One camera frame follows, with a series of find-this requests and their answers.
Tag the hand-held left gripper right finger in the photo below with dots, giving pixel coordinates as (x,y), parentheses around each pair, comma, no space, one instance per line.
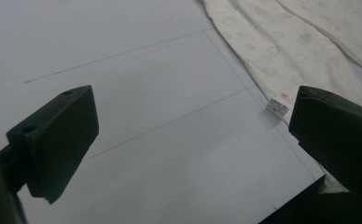
(337,137)

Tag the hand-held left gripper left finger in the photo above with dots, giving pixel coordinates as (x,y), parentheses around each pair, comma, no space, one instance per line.
(61,137)

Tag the white baby romper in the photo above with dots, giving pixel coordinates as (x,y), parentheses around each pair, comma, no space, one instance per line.
(278,46)

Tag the pale blue table mat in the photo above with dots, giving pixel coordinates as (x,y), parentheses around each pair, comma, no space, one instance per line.
(169,93)

